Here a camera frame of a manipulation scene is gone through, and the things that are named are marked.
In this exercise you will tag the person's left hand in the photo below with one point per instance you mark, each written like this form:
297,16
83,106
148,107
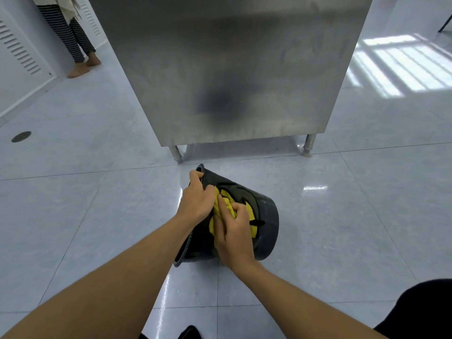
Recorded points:
194,204

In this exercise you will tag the person's right hand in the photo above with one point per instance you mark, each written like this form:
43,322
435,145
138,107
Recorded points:
233,240

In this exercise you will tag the person's left thumb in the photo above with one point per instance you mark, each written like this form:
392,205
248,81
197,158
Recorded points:
196,178

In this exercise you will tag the person's right thumb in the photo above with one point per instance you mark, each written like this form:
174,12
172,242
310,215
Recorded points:
221,208

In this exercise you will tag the yellow cleaning cloth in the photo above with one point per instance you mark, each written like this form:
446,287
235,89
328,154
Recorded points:
227,204

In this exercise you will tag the black plastic bucket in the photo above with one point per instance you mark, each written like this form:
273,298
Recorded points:
266,222

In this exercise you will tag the person's left forearm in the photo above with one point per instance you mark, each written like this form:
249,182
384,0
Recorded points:
106,289

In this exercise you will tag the person's right forearm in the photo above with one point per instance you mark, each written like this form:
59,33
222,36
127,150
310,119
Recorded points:
300,307

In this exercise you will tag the stainless steel cabinet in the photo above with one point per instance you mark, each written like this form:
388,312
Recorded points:
226,67

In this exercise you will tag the person's black shoe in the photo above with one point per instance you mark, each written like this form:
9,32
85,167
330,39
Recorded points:
190,333

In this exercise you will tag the round floor drain cover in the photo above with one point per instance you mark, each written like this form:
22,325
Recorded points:
21,136

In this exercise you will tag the person's black trouser leg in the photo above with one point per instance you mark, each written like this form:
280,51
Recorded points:
420,310

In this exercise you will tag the black chair leg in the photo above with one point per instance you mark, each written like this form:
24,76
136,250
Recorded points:
445,22

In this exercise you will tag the white louvred wall panel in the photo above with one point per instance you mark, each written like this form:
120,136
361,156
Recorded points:
21,56
90,21

